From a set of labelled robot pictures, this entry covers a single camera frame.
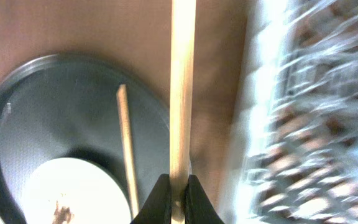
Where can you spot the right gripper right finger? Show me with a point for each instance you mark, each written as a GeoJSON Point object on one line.
{"type": "Point", "coordinates": [198, 208]}

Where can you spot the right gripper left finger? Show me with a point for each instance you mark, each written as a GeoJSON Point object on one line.
{"type": "Point", "coordinates": [157, 209]}

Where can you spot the food scraps and rice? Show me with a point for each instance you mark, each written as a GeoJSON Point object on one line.
{"type": "Point", "coordinates": [62, 215]}

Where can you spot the grey plate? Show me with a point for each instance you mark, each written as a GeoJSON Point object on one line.
{"type": "Point", "coordinates": [93, 195]}

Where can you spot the grey dishwasher rack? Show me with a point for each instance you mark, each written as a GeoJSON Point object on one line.
{"type": "Point", "coordinates": [296, 113]}

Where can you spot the round black tray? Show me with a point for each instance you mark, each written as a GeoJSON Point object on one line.
{"type": "Point", "coordinates": [64, 105]}

